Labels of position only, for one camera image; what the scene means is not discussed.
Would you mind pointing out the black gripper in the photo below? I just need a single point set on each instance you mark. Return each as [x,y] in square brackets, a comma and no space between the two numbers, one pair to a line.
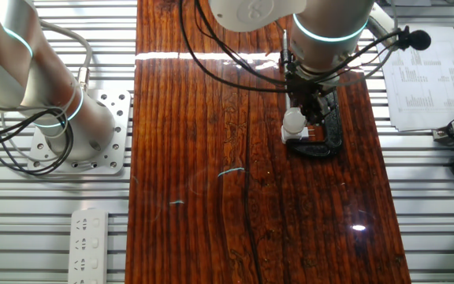
[304,88]

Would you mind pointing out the white light bulb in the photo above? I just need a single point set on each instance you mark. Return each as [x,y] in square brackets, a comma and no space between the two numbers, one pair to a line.
[294,121]

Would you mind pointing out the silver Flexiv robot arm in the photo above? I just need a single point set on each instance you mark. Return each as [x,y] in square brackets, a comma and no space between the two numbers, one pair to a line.
[329,19]

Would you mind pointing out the white bulb socket adapter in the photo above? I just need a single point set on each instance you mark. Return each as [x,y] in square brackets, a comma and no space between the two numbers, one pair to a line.
[292,139]

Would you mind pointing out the brown wooden board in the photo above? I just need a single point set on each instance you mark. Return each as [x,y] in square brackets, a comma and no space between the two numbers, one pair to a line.
[195,158]

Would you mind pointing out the printed white paper sheets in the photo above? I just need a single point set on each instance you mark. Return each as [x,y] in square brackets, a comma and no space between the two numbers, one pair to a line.
[428,90]

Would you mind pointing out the white power strip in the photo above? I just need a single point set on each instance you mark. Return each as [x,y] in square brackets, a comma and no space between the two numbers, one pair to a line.
[89,244]

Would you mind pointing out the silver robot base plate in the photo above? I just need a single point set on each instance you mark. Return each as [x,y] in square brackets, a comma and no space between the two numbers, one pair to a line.
[120,130]

